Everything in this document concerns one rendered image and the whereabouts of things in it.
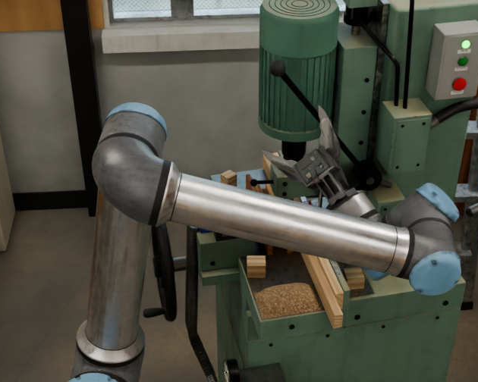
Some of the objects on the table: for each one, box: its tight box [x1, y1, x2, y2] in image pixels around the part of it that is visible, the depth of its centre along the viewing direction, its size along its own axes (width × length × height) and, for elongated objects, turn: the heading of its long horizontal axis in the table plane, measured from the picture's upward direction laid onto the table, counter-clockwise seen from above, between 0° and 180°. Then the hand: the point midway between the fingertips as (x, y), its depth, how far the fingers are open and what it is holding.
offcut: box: [221, 170, 237, 186], centre depth 232 cm, size 3×3×4 cm
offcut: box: [247, 255, 266, 278], centre depth 202 cm, size 4×4×4 cm
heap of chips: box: [253, 283, 322, 319], centre depth 194 cm, size 9×14×4 cm, turn 103°
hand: (290, 127), depth 177 cm, fingers open, 14 cm apart
